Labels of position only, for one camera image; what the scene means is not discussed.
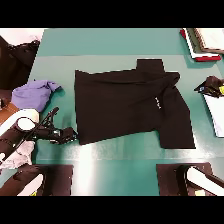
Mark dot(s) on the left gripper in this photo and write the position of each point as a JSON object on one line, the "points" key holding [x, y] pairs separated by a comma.
{"points": [[63, 134]]}

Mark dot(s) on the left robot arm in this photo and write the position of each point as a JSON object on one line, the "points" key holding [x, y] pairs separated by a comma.
{"points": [[13, 136]]}

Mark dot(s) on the pale grey garment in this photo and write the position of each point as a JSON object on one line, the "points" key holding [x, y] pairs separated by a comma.
{"points": [[20, 154]]}

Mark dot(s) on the purple garment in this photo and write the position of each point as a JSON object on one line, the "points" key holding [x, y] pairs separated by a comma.
{"points": [[33, 95]]}

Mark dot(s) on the black T-shirt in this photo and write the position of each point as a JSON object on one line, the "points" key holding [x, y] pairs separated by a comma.
{"points": [[123, 106]]}

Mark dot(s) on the pale garment with brown edge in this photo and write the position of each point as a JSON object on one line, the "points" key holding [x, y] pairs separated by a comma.
{"points": [[213, 39]]}

